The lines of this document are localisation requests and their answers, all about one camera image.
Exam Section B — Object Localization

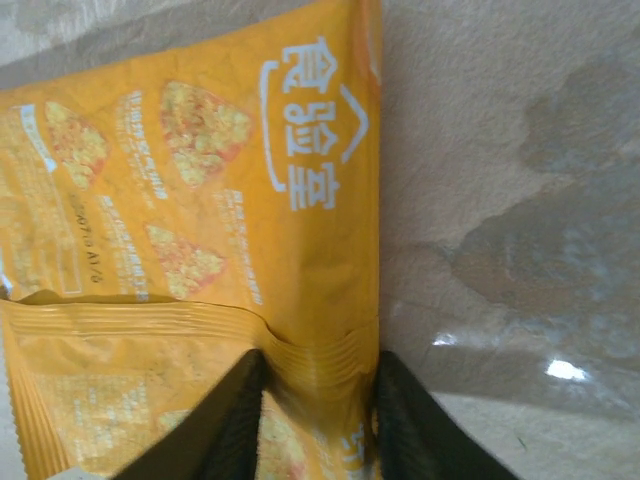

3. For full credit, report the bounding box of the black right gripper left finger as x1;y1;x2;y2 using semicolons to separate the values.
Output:
114;348;267;480

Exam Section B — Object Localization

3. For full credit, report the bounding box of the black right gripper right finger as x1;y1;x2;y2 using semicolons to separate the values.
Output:
372;349;511;480

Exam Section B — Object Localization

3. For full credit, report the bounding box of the yellow chips snack bag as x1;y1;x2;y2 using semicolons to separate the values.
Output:
0;0;385;480

